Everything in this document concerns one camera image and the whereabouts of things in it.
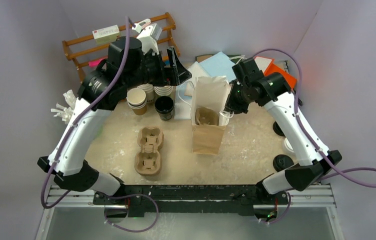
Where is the light blue paper bag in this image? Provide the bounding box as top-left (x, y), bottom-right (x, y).
top-left (174, 52), bottom-right (236, 120)

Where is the white green box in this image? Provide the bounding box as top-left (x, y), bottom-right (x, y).
top-left (92, 25), bottom-right (120, 45)

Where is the pink highlighter marker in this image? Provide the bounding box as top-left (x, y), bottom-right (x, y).
top-left (88, 57), bottom-right (107, 68)

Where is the green cup with straws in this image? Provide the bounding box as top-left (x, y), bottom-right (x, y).
top-left (50, 89), bottom-right (76, 129)

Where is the black paper cup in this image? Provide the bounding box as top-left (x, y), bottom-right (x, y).
top-left (154, 96), bottom-right (174, 121)

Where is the brown pulp cup carrier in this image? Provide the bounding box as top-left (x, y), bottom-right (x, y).
top-left (134, 126), bottom-right (164, 176)

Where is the white coffee cup lid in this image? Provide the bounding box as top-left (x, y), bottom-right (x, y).
top-left (283, 138), bottom-right (295, 155)

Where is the orange paper bag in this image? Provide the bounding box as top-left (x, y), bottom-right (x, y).
top-left (253, 56), bottom-right (297, 89)

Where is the kraft brown paper bag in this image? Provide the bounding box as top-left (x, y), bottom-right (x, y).
top-left (189, 76), bottom-right (231, 155)

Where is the white paper cup stack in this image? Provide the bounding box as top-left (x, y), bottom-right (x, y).
top-left (138, 84), bottom-right (156, 103)

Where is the wooden shelf rack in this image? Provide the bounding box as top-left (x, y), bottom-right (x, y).
top-left (62, 12), bottom-right (181, 81)

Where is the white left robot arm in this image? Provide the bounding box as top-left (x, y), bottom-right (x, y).
top-left (38, 34), bottom-right (191, 205)

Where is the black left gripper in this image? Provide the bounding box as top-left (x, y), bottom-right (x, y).
top-left (123, 45), bottom-right (190, 90)

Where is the pink white small device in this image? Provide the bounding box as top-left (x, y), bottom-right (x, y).
top-left (132, 18), bottom-right (151, 33)

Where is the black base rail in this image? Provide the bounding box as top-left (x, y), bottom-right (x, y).
top-left (93, 184), bottom-right (288, 218)

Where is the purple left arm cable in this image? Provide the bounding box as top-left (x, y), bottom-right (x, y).
top-left (40, 15), bottom-right (160, 233)

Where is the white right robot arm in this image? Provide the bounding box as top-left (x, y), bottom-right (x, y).
top-left (225, 58), bottom-right (342, 204)

